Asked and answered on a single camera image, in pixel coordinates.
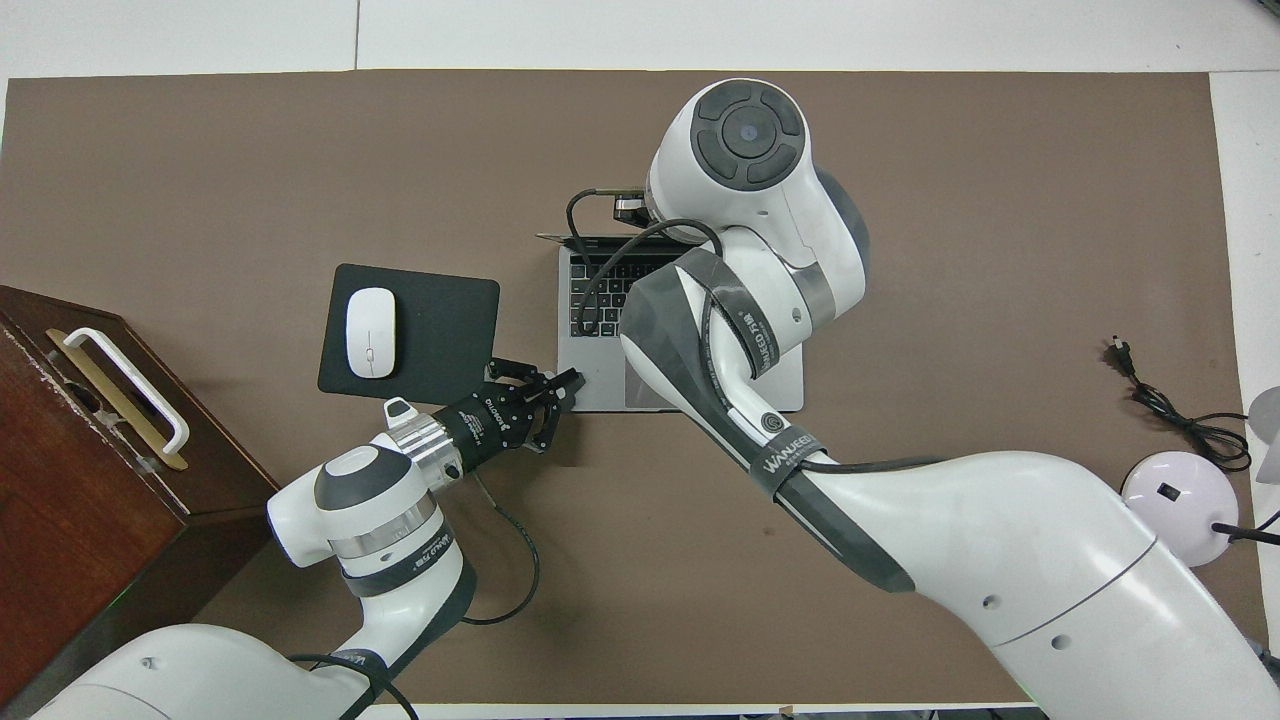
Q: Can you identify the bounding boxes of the white computer mouse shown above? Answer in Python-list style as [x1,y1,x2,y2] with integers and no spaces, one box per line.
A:
[345,287,398,380]

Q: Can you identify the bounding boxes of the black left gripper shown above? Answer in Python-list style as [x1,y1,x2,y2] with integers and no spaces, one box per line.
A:
[437,357,587,473]

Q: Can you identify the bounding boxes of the white desk lamp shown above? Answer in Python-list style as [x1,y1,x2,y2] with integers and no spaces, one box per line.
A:
[1120,388,1280,569]

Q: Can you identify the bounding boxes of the black mouse pad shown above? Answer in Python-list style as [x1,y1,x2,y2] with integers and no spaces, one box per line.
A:
[317,263,501,409]

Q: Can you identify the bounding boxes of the dark brown wooden box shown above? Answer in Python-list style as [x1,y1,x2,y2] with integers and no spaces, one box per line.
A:
[0,285,281,716]

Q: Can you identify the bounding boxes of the black lamp power cable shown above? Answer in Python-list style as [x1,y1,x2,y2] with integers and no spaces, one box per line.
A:
[1110,338,1253,473]

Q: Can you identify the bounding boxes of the white box handle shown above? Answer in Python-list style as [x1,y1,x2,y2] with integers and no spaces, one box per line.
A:
[62,327,191,457]

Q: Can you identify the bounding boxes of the grey laptop with apple logo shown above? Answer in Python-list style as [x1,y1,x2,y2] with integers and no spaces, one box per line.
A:
[537,232,806,413]

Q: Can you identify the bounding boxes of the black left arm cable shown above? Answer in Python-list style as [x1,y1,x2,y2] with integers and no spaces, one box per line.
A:
[285,470,543,720]

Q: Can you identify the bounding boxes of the brass handle plate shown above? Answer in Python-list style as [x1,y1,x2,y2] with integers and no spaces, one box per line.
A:
[45,328,189,471]

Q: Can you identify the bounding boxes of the brown table mat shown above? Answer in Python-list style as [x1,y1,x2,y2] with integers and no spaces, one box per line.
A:
[0,70,1263,706]

